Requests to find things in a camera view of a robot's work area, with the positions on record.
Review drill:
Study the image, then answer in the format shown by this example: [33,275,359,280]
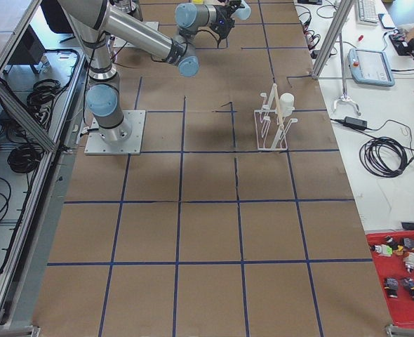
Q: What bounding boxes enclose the blue teach pendant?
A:
[347,48,395,87]

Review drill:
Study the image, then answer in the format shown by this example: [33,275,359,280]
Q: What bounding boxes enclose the white wire cup rack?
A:
[253,83,298,152]

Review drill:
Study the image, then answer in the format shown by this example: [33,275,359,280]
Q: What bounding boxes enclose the aluminium frame post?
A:
[311,0,354,79]

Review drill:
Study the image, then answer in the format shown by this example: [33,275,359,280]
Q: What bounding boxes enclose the white plastic cup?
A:
[279,93,295,117]

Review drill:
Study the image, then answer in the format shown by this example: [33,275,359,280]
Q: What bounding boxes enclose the black power adapter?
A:
[343,117,368,131]

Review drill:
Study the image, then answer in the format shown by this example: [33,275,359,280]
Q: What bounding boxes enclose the coiled black cable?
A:
[359,136,414,178]

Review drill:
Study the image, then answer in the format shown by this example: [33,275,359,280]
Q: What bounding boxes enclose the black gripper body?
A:
[213,3,236,37]

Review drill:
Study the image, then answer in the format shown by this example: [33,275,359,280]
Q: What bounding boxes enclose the smartphone on table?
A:
[378,13,396,29]

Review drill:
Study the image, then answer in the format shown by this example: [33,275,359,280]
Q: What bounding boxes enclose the light blue plastic cup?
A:
[232,0,252,20]

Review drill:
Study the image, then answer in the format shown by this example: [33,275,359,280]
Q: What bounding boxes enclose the white keyboard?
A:
[355,0,378,26]

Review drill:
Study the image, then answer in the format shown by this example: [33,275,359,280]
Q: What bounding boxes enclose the red parts tray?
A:
[366,230,414,329]

